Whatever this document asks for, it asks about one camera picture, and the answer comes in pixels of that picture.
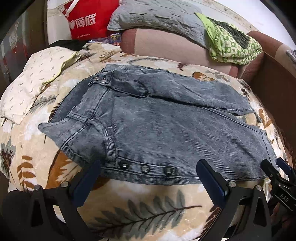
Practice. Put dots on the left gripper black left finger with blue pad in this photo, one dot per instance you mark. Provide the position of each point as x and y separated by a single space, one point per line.
53 212

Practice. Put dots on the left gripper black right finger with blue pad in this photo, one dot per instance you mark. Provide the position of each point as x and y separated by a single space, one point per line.
243 212

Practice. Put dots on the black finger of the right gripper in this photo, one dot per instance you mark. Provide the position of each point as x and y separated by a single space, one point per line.
287 169
283 190

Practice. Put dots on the grey denim pants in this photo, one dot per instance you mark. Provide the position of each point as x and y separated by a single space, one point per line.
151 126

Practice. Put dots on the leaf pattern fleece blanket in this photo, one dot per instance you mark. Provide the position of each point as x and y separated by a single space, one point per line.
114 209

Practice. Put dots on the green patterned folded cloth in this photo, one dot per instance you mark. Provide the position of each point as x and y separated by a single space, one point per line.
227 44

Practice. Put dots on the white patterned pillow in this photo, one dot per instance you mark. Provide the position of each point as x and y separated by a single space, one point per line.
41 69

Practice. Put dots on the black garment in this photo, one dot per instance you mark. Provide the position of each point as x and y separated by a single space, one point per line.
74 45

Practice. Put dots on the pink brown bolster blanket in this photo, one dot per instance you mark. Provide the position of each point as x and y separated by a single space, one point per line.
162 44

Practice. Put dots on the blue snack packet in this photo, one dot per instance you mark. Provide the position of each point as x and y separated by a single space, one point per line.
114 39

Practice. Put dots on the grey quilted pillow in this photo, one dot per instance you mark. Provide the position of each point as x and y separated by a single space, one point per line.
178 17

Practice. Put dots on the red shopping bag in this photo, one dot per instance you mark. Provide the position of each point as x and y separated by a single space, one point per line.
88 19

